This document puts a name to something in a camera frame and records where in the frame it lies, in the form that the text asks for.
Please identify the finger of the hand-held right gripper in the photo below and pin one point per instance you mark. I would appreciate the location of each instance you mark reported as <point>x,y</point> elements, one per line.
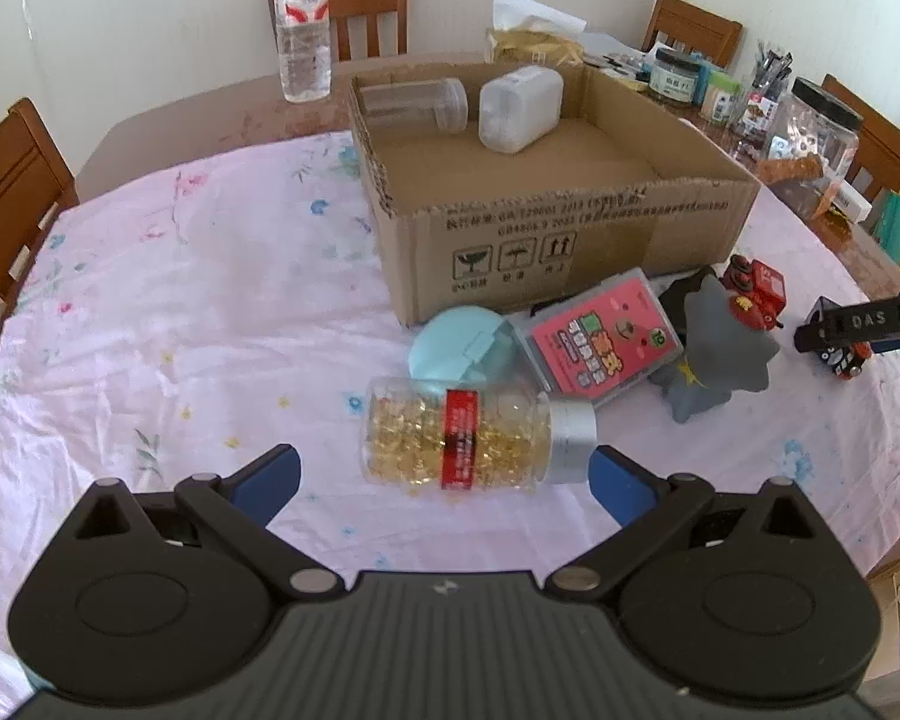
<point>870,321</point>

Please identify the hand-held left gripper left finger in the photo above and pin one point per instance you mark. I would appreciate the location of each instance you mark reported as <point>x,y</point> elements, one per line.
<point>270,480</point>

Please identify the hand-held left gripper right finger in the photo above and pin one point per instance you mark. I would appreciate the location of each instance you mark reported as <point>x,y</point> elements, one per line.
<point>621,484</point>

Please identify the black toy car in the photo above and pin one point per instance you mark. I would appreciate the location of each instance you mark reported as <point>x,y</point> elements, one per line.
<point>847,361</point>

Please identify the red toy train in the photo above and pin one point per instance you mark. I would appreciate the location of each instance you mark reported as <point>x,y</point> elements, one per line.
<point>761,289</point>

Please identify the pink card case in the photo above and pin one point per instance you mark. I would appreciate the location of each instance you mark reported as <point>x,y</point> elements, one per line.
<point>600,337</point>

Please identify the grey toy figure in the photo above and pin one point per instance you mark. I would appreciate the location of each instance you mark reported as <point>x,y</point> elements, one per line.
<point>720,360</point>

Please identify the clear bottle of gold capsules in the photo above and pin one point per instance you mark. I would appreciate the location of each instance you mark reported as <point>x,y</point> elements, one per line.
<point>457,435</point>

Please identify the teal round case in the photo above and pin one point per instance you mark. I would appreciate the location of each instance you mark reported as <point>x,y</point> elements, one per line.
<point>450,352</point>

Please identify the cardboard box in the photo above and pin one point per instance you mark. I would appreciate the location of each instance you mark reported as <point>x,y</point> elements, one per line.
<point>570,240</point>

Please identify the orange snack packet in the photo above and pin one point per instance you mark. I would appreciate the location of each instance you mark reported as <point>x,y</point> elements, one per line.
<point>832,210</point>

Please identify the brown cookie packet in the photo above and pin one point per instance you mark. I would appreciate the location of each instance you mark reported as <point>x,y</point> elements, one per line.
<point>795,167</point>

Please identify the wooden chair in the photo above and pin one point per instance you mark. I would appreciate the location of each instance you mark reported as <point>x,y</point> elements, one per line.
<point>367,7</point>
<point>15,187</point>
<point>694,22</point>
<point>885,142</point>

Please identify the large black-lidded clear jar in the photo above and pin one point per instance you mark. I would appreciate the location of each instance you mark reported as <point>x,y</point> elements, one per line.
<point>817,127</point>

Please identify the clear pen holder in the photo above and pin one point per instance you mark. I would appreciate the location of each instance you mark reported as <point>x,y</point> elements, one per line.
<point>765,90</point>

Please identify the green-lidded container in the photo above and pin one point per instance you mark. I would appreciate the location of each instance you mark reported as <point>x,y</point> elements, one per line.
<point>720,97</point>

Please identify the dark-lidded glass jar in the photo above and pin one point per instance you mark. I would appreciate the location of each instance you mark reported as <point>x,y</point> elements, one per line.
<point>675,79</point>

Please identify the white plastic container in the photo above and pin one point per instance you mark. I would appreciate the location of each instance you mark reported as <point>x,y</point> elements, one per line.
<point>517,109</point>

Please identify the clear plastic jar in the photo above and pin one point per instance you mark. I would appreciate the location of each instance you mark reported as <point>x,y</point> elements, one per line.
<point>412,103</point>

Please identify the gold tissue box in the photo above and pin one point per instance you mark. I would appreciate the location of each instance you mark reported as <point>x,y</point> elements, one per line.
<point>529,45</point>

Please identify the clear water bottle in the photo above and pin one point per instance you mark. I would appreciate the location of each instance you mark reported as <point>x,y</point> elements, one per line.
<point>304,37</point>

